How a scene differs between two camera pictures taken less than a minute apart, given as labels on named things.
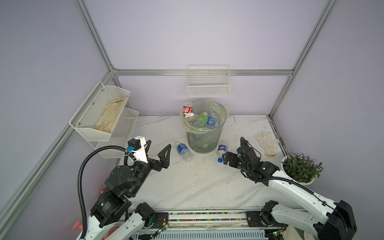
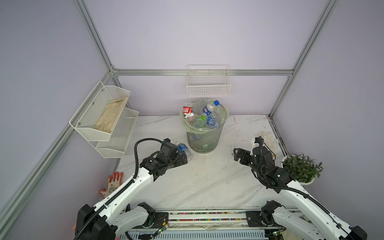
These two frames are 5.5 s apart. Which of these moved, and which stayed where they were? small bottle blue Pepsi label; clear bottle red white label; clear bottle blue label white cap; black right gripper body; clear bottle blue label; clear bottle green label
Moved: small bottle blue Pepsi label; black right gripper body
Stayed: clear bottle blue label white cap; clear bottle blue label; clear bottle red white label; clear bottle green label
